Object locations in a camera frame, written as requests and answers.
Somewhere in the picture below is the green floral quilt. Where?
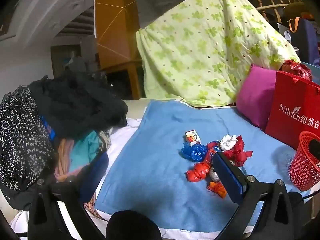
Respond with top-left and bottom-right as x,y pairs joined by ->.
136,0 -> 302,107

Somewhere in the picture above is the blue plastic bag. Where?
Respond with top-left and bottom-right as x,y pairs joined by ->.
181,142 -> 208,162

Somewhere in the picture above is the red paper bag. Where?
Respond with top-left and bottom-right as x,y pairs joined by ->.
265,70 -> 320,150

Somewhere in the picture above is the blue blanket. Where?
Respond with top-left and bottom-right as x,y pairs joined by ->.
94,99 -> 312,233

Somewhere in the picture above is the patterned beige cloth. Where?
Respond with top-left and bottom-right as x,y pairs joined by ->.
99,129 -> 112,150

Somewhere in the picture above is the orange white medicine box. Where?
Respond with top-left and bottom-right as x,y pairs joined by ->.
185,129 -> 202,147

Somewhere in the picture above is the silver crumpled wrapper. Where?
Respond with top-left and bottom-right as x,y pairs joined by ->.
209,166 -> 220,182

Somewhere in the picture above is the orange wooden cabinet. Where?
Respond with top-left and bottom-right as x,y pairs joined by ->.
94,0 -> 145,100

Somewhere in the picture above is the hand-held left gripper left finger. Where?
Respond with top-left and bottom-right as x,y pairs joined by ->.
27,151 -> 110,240

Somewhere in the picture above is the shiny red plastic bag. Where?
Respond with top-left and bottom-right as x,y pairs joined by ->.
280,59 -> 313,81

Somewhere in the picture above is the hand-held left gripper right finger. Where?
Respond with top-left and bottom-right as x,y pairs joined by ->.
212,152 -> 300,240

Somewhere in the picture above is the black floral garment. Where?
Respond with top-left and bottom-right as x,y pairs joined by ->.
0,86 -> 57,198

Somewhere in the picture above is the red mesh basket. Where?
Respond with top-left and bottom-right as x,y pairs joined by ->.
290,131 -> 320,192

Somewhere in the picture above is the black fuzzy garment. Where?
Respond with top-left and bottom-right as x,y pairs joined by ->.
29,70 -> 128,140

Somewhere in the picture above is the small orange plastic bag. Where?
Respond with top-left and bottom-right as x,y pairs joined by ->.
207,181 -> 227,198

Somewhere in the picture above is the teal cloth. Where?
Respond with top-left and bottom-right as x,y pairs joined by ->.
70,130 -> 105,165

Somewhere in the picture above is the pink striped cloth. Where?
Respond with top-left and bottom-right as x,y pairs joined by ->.
54,139 -> 83,183

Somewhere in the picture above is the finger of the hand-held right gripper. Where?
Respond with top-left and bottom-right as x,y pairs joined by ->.
309,140 -> 320,161

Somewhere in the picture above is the white crumpled tissue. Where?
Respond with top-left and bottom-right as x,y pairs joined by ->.
220,134 -> 238,152

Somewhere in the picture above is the blue bag with orange handles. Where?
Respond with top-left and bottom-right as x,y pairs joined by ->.
287,17 -> 320,67

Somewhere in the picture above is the beige cushion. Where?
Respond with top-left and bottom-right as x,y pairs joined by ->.
124,97 -> 148,128

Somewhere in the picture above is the pink pillow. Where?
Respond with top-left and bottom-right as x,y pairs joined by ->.
236,65 -> 278,131

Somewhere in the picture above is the knotted red-orange plastic bag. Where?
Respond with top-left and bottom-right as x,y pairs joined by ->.
185,162 -> 211,182

